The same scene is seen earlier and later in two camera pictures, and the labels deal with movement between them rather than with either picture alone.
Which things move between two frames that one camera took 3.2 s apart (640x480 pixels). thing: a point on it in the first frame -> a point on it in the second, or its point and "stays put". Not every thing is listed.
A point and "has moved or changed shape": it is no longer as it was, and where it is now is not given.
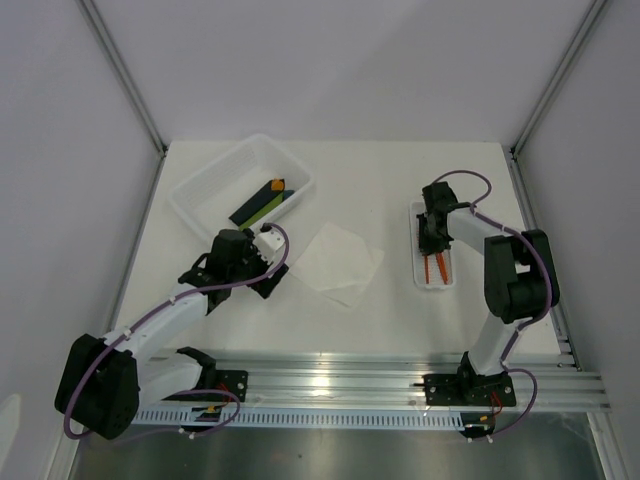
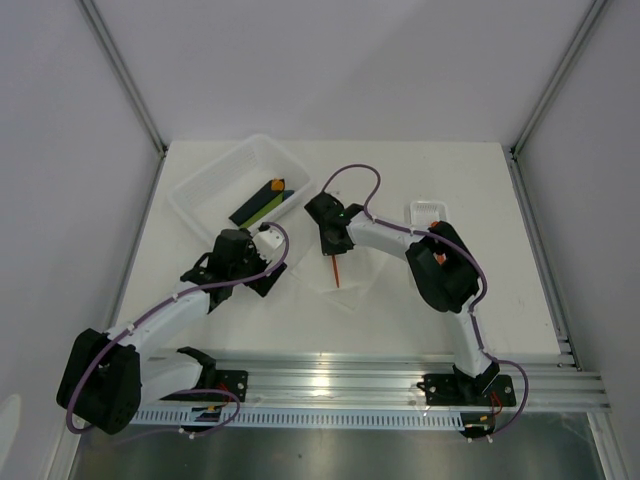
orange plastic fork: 426,262 has moved or changed shape
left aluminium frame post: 101,33 stays put
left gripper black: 250,249 stays put
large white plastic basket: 206,197 stays put
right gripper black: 427,246 -> 327,247
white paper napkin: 339,263 stays put
